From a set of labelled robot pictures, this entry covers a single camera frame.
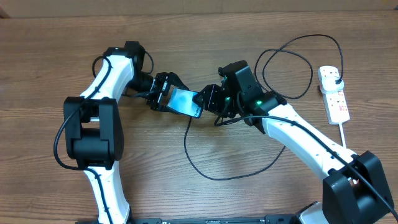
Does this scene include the black smartphone with blue screen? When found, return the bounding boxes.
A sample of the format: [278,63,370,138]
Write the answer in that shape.
[167,88,203,118]

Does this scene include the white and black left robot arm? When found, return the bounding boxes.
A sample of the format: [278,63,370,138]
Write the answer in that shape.
[59,41,186,223]

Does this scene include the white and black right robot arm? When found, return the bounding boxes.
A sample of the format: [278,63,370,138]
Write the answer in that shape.
[193,60,397,223]

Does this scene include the white charger plug adapter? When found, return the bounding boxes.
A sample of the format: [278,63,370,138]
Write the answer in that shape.
[320,77,345,94]

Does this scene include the white power strip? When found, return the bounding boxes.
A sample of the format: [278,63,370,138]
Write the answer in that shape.
[318,65,350,125]

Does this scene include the white power strip cord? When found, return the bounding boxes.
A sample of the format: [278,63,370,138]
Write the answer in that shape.
[338,123,347,149]

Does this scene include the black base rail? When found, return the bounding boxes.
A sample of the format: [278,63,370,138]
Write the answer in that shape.
[75,213,299,224]

